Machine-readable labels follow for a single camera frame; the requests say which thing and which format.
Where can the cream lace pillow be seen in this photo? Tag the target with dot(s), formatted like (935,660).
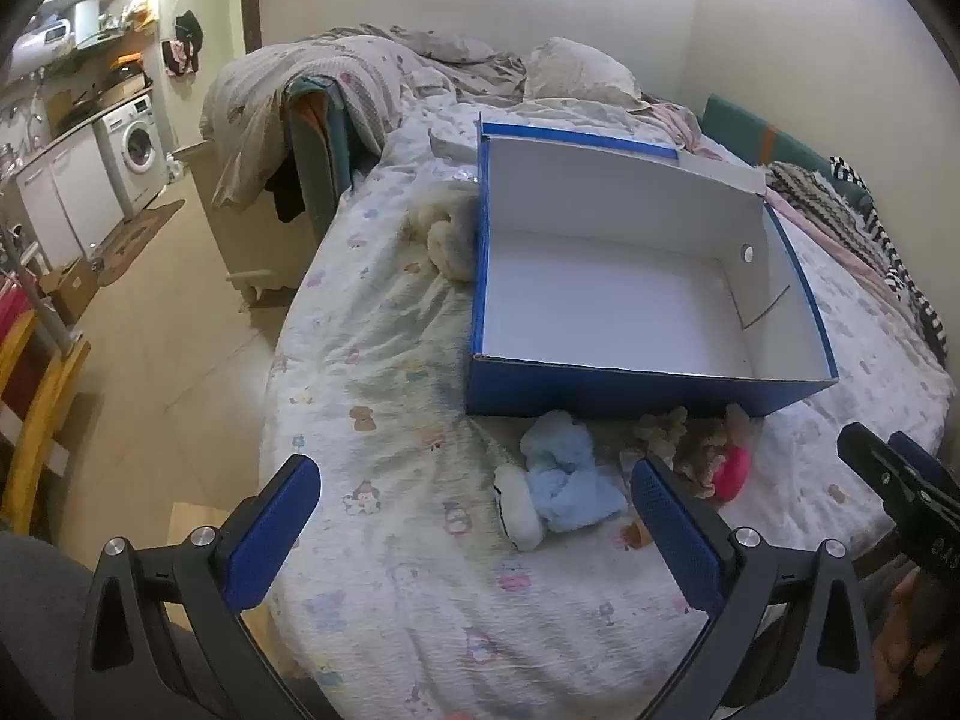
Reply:
(577,67)

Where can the beige plush toy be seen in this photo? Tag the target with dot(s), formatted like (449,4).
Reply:
(446,240)

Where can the pink round plastic lid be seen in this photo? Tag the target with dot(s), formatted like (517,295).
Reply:
(731,474)

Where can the brown doormat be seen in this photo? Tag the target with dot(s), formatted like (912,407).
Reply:
(142,236)

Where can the beige lace scrunchie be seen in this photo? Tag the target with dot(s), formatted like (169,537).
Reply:
(667,431)

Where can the grey cloth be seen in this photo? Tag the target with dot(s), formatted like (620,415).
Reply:
(450,144)

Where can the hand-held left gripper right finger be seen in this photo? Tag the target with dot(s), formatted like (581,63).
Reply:
(675,532)

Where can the blue and white cardboard box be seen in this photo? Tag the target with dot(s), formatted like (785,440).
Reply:
(600,292)

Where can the cream wooden footboard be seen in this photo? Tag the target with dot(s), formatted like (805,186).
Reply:
(247,247)

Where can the black white striped garment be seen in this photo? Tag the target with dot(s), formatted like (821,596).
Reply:
(892,255)

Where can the grey printed quilt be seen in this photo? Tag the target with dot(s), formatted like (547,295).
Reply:
(255,97)

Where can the crochet knit blanket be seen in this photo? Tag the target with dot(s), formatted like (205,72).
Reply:
(817,191)

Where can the white washing machine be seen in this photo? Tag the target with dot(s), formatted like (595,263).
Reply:
(139,142)

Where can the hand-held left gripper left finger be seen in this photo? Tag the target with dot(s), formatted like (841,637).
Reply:
(270,525)

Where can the cardboard box on floor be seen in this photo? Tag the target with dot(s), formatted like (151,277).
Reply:
(71,289)

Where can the person's right hand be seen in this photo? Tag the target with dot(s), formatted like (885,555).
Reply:
(907,645)

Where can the white floor cabinet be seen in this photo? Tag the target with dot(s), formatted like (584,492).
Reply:
(67,195)

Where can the red pink cloth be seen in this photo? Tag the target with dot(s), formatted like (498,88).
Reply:
(13,300)

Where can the person's grey clothed leg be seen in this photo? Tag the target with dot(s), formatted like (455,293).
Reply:
(37,615)

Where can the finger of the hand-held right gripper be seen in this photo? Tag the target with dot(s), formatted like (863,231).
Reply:
(874,461)
(926,469)

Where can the white fluffy scrunchie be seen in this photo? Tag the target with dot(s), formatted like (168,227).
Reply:
(521,510)

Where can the small orange-brown soft item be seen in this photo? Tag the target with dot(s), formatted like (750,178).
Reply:
(637,534)

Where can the light wooden board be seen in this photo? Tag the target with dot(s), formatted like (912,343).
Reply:
(196,521)

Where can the light blue plush toy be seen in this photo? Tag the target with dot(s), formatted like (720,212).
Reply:
(562,465)

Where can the white water heater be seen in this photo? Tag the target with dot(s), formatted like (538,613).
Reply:
(86,15)

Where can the peach soft cylinder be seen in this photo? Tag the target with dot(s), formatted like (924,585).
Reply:
(739,424)

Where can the green bed frame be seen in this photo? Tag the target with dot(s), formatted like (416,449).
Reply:
(319,150)

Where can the metal rod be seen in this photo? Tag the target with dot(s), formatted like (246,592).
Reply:
(37,300)

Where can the dark hanging clothes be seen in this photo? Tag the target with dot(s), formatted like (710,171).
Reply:
(189,30)

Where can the yellow wooden chair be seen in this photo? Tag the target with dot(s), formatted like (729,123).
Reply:
(45,420)

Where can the pink hanging clothes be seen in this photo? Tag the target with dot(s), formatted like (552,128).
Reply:
(176,58)

